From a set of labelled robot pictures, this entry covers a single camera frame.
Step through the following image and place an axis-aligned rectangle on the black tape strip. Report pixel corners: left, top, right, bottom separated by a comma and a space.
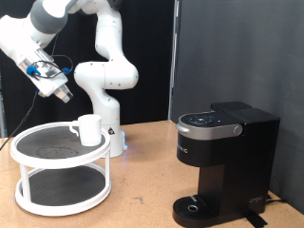
243, 209, 269, 228

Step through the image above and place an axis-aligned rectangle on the silver vertical frame pole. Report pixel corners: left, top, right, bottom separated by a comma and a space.
168, 0, 181, 122

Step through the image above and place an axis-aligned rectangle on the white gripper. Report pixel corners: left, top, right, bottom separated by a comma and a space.
30, 66, 74, 105

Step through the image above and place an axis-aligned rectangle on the grey vertical edge post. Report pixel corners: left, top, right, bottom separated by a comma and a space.
0, 70, 6, 138

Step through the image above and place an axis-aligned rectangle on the black camera cable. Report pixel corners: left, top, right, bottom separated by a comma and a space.
0, 89, 40, 150

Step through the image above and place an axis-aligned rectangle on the black power cord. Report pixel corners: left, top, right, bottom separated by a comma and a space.
265, 193, 288, 204

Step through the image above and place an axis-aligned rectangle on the blue cable clamp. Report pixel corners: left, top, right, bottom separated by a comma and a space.
26, 64, 71, 79

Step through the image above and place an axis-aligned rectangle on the thin black gripper wire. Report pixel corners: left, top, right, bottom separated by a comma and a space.
30, 53, 75, 81

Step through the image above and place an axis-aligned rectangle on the white ceramic mug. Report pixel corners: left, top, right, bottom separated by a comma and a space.
68, 113, 103, 147

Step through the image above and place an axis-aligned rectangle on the white two-tier turntable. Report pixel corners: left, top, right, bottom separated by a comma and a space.
9, 121, 112, 218

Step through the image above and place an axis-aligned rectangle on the Keurig lid with silver handle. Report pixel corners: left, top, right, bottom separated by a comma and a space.
175, 111, 244, 142

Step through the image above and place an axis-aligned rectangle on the black Keurig coffee machine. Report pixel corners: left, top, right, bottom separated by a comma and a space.
172, 101, 281, 228

